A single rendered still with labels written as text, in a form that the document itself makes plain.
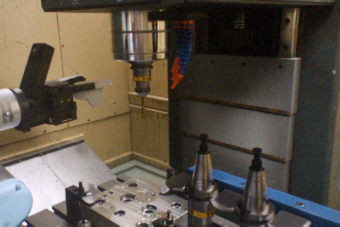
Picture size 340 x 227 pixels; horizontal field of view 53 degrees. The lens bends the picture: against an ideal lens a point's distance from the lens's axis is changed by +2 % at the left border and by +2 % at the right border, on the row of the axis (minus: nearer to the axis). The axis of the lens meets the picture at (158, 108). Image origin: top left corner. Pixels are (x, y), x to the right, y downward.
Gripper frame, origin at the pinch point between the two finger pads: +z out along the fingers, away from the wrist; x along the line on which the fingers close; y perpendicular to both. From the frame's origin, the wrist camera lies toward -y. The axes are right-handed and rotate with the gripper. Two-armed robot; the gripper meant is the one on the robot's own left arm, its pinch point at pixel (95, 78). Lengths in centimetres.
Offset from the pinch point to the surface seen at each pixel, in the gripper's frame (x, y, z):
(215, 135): -3, 33, 58
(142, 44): 6.1, -6.9, 10.6
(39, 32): -99, -7, 45
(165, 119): -64, 49, 100
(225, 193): 33.6, 19.9, 2.0
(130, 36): 3.8, -9.1, 9.0
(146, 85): 1.9, 4.4, 15.1
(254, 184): 40.8, 14.2, -1.2
